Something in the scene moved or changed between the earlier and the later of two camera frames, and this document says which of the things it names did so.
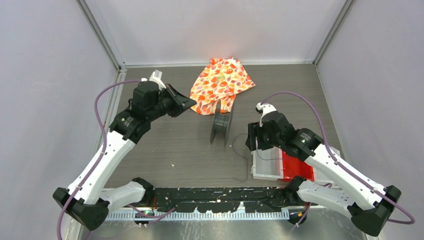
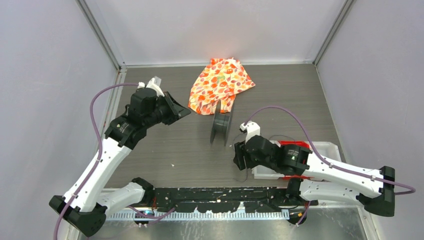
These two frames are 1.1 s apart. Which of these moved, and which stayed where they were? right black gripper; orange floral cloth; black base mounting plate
Moved: right black gripper
Stayed: orange floral cloth; black base mounting plate
